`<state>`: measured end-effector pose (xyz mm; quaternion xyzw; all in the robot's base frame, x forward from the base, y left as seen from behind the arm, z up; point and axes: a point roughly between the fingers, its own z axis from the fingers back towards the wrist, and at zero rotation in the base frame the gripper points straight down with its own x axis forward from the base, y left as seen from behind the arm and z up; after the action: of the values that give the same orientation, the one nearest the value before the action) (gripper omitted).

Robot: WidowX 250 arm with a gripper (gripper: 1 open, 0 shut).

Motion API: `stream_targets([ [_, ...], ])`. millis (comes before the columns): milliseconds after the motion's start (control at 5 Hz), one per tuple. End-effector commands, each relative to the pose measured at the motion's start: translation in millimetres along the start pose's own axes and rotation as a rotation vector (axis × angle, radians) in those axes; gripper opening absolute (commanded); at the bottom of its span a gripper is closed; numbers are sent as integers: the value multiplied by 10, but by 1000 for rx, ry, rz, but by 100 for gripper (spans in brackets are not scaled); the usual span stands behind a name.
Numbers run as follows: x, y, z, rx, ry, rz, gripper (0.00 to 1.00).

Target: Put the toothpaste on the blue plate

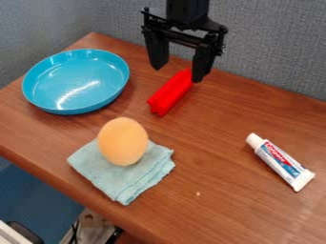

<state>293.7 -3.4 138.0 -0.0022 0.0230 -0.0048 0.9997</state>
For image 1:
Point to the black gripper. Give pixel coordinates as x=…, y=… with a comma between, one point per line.
x=184, y=26

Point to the white toothpaste tube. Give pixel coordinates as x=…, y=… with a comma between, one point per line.
x=291, y=171

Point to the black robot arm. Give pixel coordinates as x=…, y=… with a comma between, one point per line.
x=183, y=24

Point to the blue plastic plate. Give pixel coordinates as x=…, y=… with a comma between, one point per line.
x=75, y=81

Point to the red plastic block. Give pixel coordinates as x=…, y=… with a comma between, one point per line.
x=166, y=97

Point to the orange egg-shaped ball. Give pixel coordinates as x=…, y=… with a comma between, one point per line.
x=123, y=141

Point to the light blue folded cloth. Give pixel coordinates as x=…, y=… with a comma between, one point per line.
x=123, y=182

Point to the white object at corner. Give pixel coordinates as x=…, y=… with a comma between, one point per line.
x=9, y=236

